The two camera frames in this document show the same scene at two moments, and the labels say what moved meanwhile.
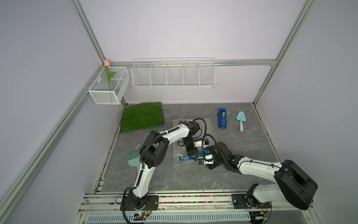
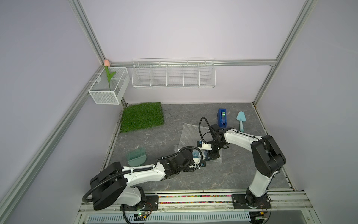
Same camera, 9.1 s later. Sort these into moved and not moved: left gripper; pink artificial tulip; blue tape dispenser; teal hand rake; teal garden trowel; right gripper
Moved: right gripper; left gripper
Not moved: blue tape dispenser; teal garden trowel; pink artificial tulip; teal hand rake
